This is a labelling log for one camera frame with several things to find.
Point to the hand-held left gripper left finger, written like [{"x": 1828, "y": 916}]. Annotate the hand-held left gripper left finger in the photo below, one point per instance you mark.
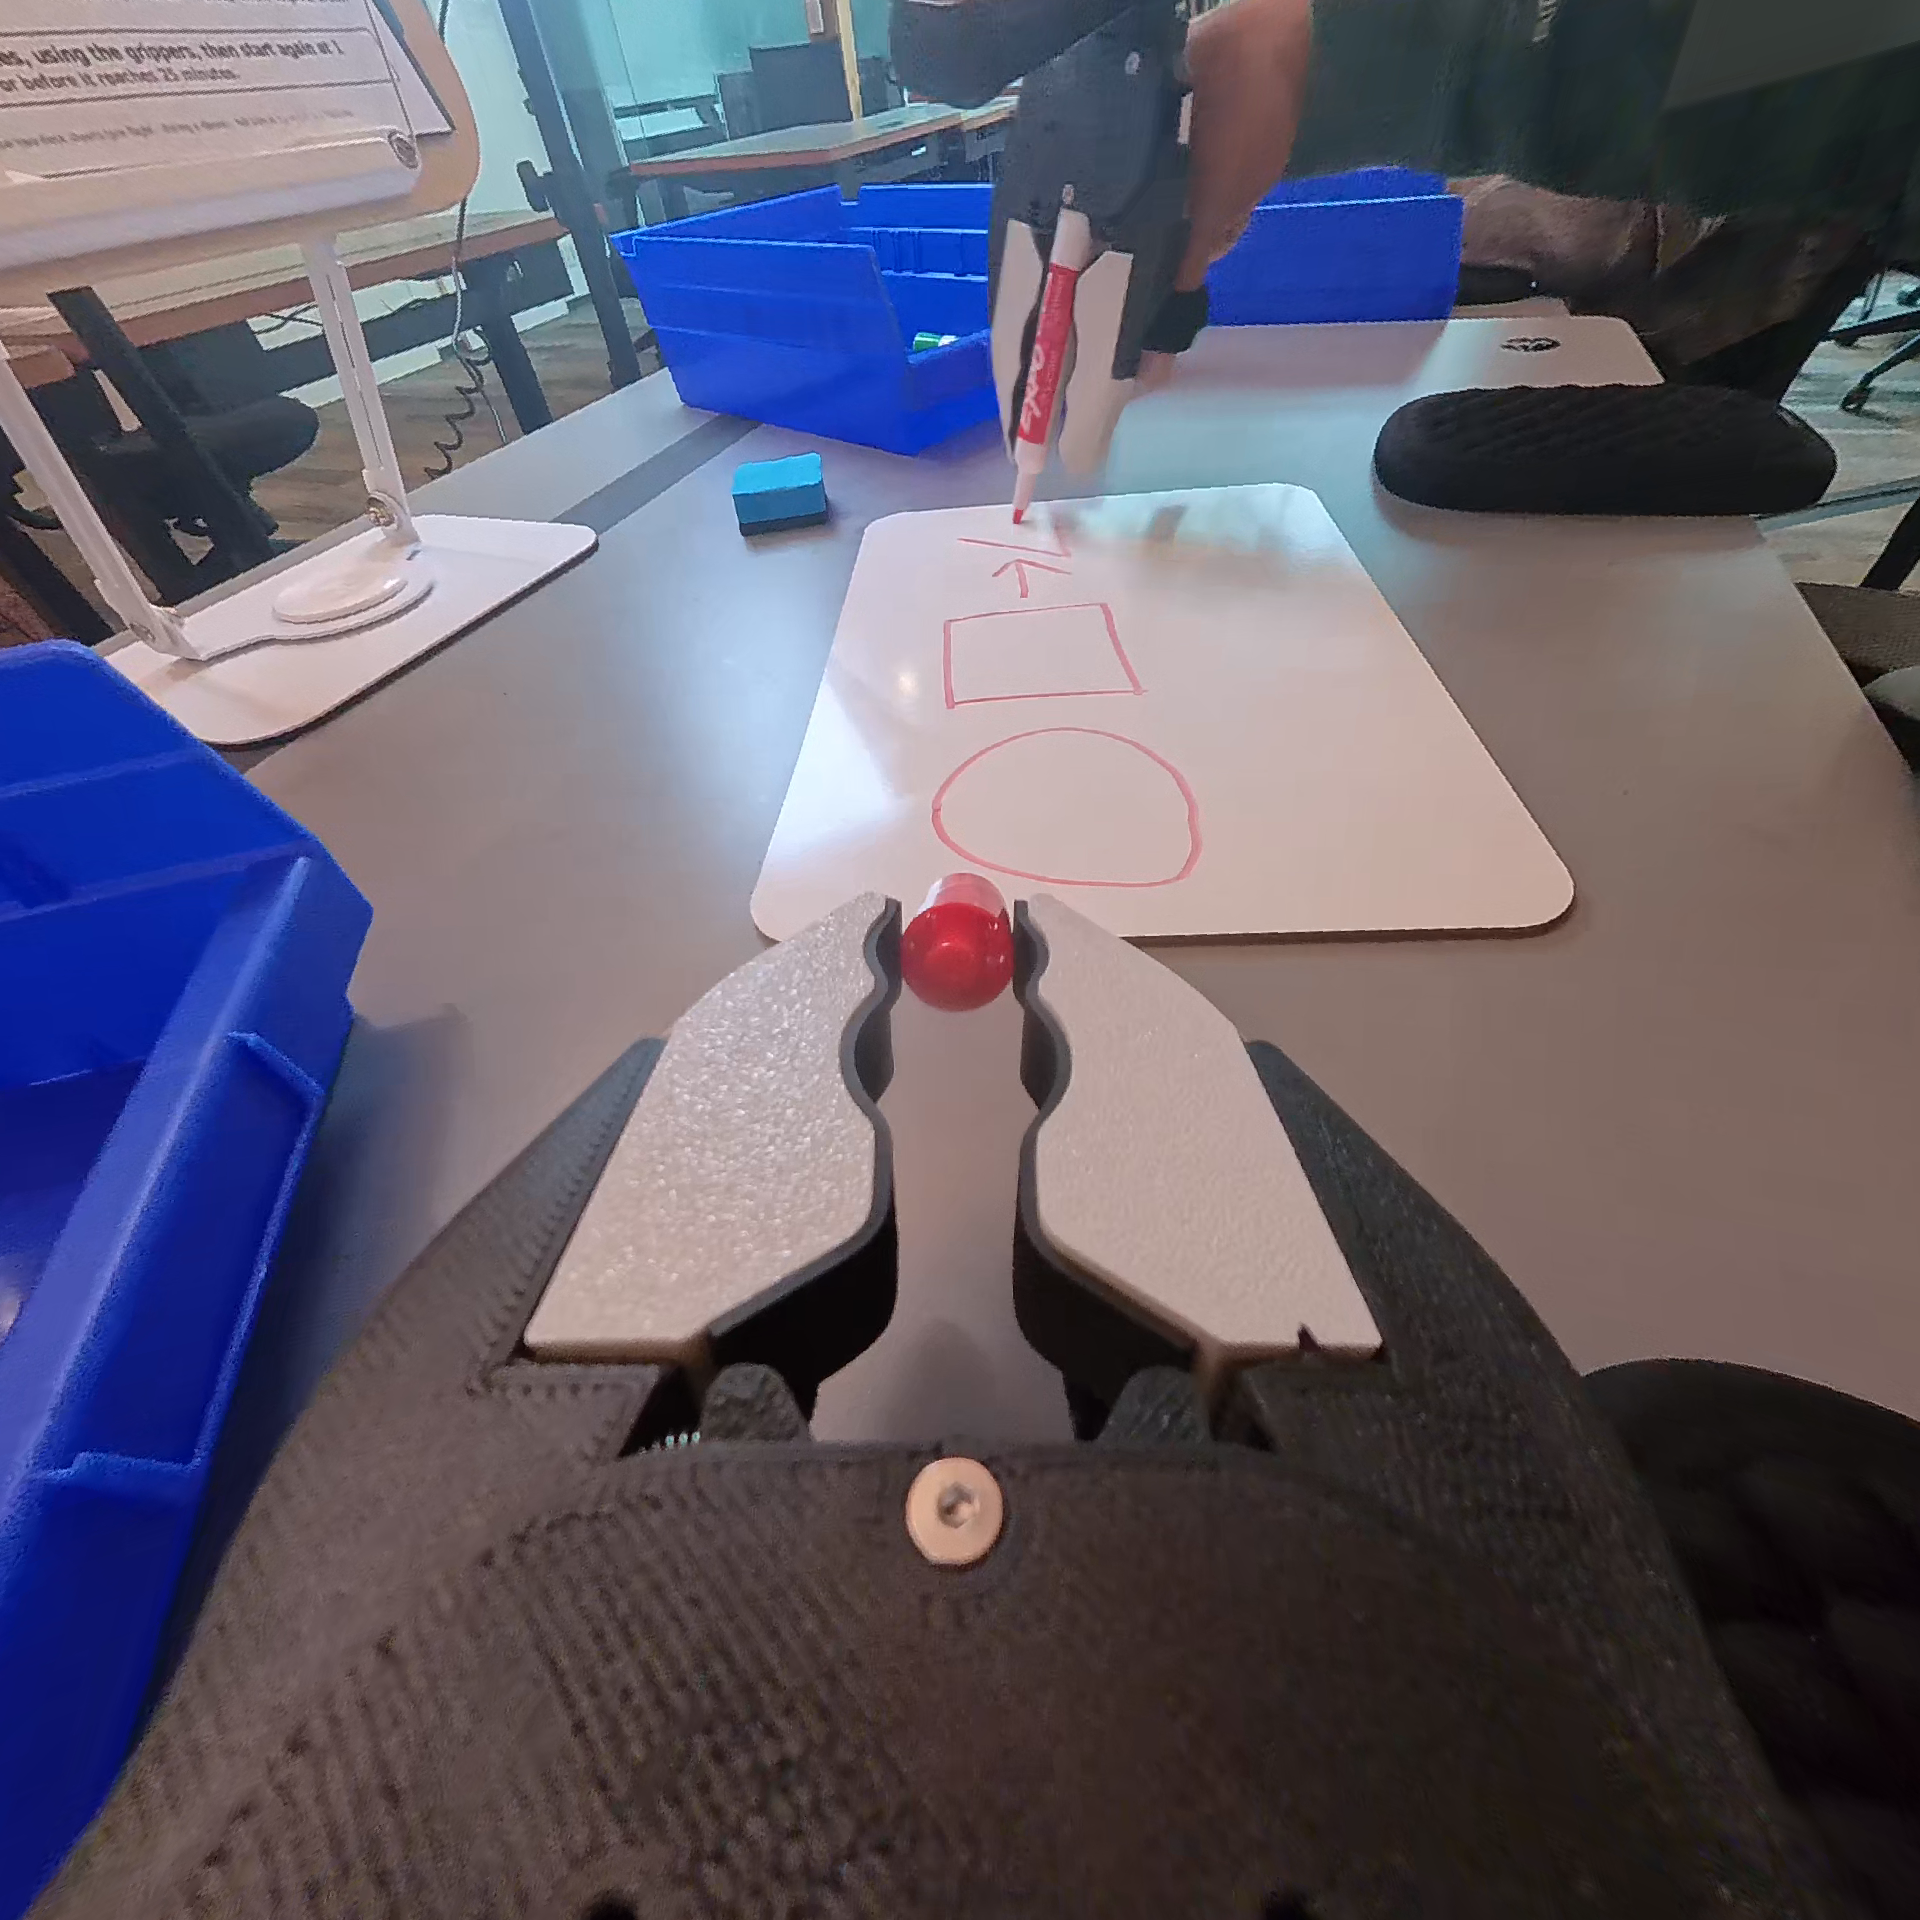
[{"x": 718, "y": 1169}]

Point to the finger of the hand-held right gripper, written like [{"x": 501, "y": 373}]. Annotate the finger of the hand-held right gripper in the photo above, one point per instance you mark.
[
  {"x": 1013, "y": 332},
  {"x": 1100, "y": 347}
]

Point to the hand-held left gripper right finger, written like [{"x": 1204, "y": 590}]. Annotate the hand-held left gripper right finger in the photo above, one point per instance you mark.
[{"x": 1198, "y": 1169}]

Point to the red dry-erase marker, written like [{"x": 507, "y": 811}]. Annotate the red dry-erase marker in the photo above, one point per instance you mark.
[{"x": 1048, "y": 347}]

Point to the green dry-erase marker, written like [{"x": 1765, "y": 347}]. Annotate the green dry-erase marker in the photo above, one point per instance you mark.
[{"x": 937, "y": 340}]

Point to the blue plastic bin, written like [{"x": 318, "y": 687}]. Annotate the blue plastic bin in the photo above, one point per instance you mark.
[
  {"x": 1349, "y": 255},
  {"x": 782, "y": 332},
  {"x": 150, "y": 1054}
]

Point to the blue whiteboard eraser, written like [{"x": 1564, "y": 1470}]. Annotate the blue whiteboard eraser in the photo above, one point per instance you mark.
[{"x": 782, "y": 493}]

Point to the red marker cap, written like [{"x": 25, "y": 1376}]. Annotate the red marker cap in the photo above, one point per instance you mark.
[{"x": 961, "y": 948}]

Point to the white whiteboard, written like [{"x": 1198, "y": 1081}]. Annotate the white whiteboard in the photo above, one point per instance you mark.
[{"x": 1319, "y": 751}]

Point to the person's right hand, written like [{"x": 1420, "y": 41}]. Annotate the person's right hand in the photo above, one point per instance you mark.
[{"x": 1231, "y": 225}]

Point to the wooden desk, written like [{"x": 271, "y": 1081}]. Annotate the wooden desk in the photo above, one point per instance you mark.
[{"x": 812, "y": 146}]

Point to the green sweatshirt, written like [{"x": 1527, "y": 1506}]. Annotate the green sweatshirt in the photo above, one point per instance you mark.
[{"x": 1470, "y": 87}]

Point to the black office chair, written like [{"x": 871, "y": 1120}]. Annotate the black office chair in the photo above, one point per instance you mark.
[{"x": 181, "y": 422}]

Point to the printed instruction sheet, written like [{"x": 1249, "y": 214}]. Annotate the printed instruction sheet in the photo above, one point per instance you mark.
[{"x": 181, "y": 104}]

